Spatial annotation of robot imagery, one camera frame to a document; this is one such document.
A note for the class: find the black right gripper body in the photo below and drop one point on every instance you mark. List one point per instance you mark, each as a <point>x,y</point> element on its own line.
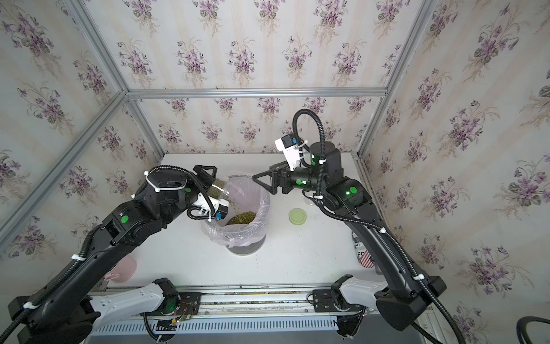
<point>306,180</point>

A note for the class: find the light green jar lid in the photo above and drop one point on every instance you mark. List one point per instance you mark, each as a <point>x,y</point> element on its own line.
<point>297,216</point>

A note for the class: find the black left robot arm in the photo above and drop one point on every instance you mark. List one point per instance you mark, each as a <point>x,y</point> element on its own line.
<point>62,310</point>

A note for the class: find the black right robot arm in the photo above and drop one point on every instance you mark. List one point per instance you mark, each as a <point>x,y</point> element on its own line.
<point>313,164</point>

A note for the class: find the mesh bin with pink bag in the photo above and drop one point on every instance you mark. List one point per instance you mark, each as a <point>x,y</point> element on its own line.
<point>243,231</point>

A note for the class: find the printed can with flag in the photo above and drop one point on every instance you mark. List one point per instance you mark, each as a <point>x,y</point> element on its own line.
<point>363,255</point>

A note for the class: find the pink cup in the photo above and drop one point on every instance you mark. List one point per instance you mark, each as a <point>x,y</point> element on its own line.
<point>123,271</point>

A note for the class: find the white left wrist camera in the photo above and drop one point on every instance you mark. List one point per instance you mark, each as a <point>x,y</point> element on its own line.
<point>210,208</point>

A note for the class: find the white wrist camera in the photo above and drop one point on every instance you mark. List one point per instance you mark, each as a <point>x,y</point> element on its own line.
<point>210,208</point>
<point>292,147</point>

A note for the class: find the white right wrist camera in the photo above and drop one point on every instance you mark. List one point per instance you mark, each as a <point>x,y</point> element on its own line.
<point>292,147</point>

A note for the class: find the aluminium mounting rail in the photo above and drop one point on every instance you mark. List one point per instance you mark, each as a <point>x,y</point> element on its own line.
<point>348,298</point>

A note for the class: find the white vented cable duct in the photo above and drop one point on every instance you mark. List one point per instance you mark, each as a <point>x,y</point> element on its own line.
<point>247,325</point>

